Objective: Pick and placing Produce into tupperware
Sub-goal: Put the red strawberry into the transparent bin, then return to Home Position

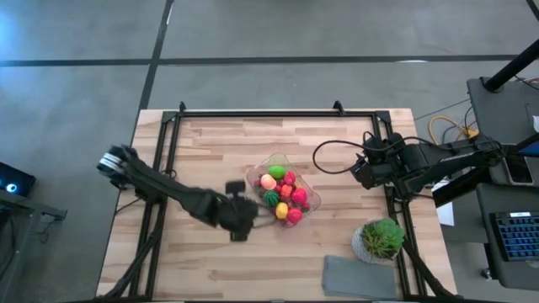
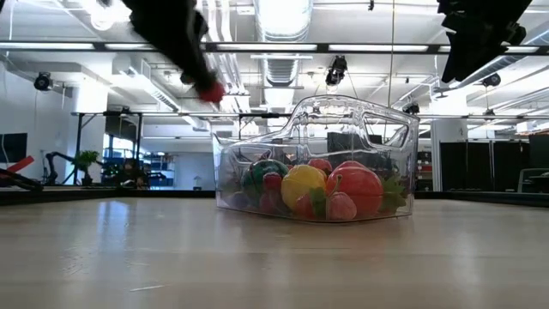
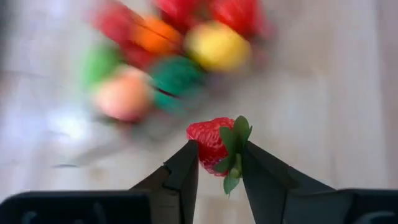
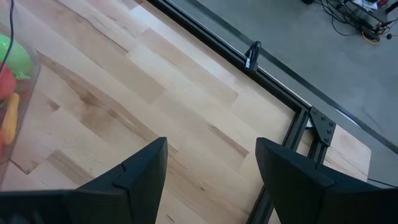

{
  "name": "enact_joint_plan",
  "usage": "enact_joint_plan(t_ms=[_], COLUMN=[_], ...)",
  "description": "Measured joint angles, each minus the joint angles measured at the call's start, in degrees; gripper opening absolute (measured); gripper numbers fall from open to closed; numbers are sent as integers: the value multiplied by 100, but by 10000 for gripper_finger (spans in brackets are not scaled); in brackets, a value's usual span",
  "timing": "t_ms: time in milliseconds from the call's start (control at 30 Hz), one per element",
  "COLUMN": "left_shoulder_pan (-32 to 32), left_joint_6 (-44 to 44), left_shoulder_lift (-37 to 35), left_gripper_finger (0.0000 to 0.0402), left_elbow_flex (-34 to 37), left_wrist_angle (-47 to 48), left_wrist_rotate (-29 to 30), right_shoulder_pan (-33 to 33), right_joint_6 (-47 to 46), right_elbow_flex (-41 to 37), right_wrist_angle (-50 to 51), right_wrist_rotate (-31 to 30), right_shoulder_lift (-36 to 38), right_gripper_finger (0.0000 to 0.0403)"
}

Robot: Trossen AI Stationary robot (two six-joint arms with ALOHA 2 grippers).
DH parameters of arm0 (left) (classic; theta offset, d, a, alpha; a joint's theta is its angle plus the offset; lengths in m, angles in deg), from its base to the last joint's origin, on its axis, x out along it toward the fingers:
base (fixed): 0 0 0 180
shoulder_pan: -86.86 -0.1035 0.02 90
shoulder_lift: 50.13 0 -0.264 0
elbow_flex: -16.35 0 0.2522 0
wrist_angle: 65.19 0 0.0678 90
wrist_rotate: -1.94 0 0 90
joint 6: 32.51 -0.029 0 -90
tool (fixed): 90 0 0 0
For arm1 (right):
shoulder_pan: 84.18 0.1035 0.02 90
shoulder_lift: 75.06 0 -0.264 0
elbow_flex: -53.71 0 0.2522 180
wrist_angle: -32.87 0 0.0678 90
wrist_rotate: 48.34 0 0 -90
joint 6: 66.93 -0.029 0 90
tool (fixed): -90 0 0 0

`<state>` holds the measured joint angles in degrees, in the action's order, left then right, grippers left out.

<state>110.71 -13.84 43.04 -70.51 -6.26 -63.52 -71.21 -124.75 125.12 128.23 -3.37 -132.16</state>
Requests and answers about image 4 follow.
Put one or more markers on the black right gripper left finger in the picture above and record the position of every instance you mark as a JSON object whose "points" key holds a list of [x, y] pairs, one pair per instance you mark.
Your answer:
{"points": [[130, 193]]}

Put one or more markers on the clear plastic container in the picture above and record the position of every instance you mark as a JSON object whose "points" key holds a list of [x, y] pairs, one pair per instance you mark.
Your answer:
{"points": [[31, 93]]}

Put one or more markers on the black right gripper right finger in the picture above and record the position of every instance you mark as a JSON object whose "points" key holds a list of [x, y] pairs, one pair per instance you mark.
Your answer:
{"points": [[311, 193]]}

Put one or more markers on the black aluminium rig frame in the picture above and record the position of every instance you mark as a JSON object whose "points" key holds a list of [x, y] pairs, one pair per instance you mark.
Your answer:
{"points": [[217, 46]]}

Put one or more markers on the orange toy carrot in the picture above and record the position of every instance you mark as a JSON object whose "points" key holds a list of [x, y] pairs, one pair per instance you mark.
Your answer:
{"points": [[11, 119]]}

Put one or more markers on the red toy pepper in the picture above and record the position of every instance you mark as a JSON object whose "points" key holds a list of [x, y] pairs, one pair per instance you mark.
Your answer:
{"points": [[6, 84]]}

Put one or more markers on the light green toy melon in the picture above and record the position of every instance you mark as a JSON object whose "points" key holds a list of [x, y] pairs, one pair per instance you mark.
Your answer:
{"points": [[14, 59]]}

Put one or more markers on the black frame clamp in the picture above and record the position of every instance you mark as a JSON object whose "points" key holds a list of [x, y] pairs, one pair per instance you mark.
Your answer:
{"points": [[253, 56]]}

